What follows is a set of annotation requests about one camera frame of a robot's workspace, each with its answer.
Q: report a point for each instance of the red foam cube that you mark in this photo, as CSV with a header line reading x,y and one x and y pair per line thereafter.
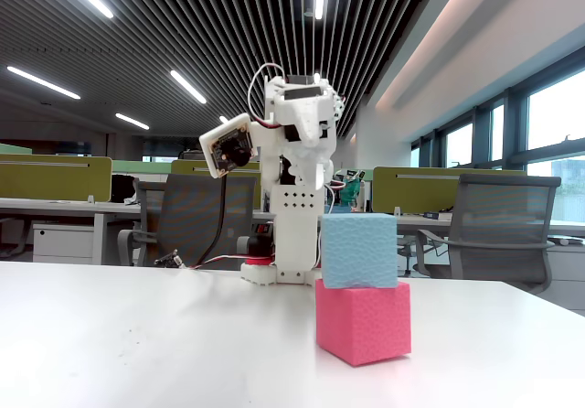
x,y
361,325

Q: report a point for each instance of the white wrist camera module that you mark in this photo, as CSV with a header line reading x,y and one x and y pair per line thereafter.
x,y
224,145

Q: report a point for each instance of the black device with red label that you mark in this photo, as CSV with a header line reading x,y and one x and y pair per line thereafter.
x,y
264,243

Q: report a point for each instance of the pale green desk partition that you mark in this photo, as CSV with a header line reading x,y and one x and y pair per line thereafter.
x,y
137,166

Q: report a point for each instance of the dark framed window row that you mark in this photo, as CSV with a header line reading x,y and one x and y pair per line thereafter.
x,y
516,120

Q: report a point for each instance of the small circuit board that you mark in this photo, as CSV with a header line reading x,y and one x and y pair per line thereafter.
x,y
168,259

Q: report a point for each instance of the white drawer cabinet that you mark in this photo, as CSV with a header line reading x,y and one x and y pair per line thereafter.
x,y
64,243

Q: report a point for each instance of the olive green desk partition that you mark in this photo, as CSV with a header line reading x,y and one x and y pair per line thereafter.
x,y
192,168
411,193
55,179

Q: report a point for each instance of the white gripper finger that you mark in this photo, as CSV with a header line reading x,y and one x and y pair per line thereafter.
x,y
324,172
297,163

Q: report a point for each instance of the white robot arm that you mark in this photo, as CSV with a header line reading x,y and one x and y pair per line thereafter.
x,y
294,225

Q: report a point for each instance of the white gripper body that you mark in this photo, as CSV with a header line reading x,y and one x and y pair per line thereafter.
x,y
307,122

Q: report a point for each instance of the black bag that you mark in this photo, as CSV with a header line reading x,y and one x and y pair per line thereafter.
x,y
122,188

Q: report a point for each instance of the blue foam cube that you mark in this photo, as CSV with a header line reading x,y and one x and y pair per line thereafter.
x,y
358,250

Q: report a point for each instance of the grey mesh office chair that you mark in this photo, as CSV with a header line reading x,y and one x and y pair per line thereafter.
x,y
503,211
192,211

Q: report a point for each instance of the green electronics gadget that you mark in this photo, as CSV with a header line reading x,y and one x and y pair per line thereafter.
x,y
352,190

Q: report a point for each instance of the flat blue box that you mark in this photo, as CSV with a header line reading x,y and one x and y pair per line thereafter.
x,y
340,209

